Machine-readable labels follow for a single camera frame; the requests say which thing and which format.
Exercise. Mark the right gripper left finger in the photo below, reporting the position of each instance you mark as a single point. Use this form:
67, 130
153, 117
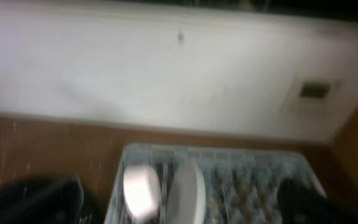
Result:
42, 202

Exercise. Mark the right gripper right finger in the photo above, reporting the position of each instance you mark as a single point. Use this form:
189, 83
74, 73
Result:
301, 205

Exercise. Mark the grey dishwasher rack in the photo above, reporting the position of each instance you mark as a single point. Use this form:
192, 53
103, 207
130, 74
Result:
241, 184

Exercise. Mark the beige bowl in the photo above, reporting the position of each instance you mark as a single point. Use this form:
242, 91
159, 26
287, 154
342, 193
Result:
142, 192

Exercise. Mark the grey plate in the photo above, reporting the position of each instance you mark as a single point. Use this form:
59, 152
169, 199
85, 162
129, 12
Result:
186, 203

